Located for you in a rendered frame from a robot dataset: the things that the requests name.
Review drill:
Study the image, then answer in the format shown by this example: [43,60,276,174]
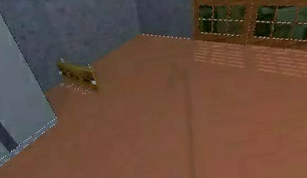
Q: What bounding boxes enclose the olive yellow flat object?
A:
[55,54,100,96]

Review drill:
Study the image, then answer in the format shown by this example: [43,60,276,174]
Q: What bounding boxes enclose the grey fridge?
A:
[0,0,66,178]

